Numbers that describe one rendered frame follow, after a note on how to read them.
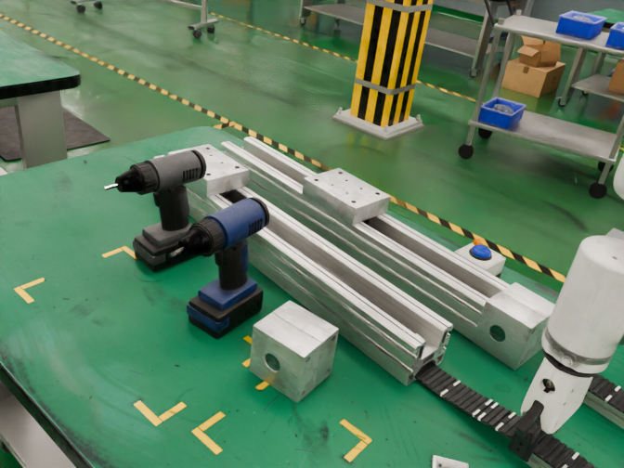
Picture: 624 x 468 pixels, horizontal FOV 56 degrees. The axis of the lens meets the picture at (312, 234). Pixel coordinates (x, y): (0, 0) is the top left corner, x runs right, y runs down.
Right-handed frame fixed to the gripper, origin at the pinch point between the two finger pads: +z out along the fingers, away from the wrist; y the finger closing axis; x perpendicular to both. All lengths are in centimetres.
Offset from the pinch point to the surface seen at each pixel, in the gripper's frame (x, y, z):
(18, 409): 104, -43, 60
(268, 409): 29.0, -25.7, 4.0
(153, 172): 70, -21, -17
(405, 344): 21.5, -5.0, -3.7
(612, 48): 113, 283, -5
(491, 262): 28.4, 31.5, -2.0
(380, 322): 27.0, -4.9, -4.3
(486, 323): 18.1, 14.0, -1.3
